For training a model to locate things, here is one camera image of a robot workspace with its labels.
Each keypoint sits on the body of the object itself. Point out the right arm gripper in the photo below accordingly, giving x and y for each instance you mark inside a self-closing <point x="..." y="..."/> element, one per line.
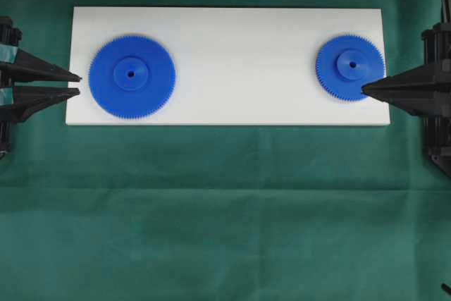
<point x="433" y="74"/>

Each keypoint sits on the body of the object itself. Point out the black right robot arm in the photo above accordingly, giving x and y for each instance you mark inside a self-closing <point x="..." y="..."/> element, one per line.
<point x="437" y="129"/>

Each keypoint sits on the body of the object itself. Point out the green table cloth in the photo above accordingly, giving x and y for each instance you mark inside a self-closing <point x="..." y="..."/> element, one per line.
<point x="222" y="213"/>

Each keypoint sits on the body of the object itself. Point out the small blue gear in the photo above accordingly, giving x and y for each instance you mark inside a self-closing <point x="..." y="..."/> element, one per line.
<point x="346" y="63"/>

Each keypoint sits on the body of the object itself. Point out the large blue gear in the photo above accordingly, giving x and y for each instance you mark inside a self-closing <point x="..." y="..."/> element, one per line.
<point x="132" y="76"/>

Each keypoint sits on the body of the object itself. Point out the white rectangular board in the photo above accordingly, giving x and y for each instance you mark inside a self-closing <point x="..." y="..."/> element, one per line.
<point x="233" y="66"/>

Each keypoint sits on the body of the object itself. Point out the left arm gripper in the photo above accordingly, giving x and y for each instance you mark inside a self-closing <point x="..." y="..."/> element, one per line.
<point x="18" y="103"/>

